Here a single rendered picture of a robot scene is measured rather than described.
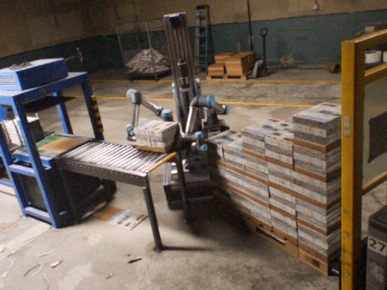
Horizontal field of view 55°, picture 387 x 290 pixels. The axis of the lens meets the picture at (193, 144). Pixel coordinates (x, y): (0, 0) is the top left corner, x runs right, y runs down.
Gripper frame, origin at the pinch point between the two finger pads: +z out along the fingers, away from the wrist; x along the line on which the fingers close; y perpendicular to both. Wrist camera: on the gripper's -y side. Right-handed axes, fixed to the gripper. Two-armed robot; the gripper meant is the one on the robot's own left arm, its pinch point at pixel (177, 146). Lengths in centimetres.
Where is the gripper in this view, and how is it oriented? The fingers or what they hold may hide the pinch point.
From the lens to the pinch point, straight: 386.6
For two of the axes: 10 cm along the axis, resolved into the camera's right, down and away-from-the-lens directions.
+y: -0.9, -9.5, -3.0
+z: -8.2, -1.0, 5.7
